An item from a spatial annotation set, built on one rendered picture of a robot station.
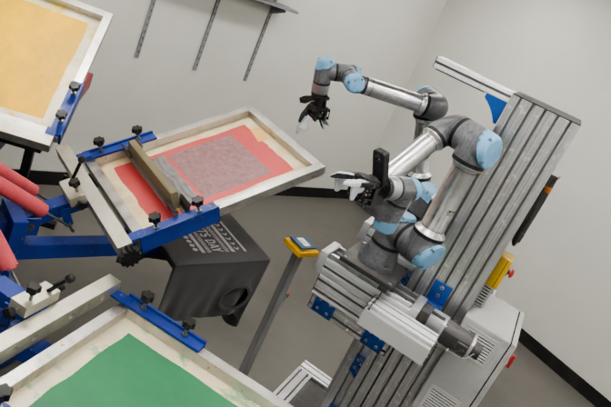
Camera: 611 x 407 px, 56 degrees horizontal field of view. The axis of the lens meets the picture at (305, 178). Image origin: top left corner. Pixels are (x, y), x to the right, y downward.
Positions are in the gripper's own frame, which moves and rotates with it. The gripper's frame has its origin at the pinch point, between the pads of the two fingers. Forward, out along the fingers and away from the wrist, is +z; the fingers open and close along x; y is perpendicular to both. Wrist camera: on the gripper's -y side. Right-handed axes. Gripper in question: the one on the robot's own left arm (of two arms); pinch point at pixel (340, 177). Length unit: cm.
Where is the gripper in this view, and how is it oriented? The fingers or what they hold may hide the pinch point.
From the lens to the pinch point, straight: 159.9
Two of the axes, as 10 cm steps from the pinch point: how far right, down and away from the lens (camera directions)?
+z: -7.2, -0.5, -6.9
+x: -6.2, -3.9, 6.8
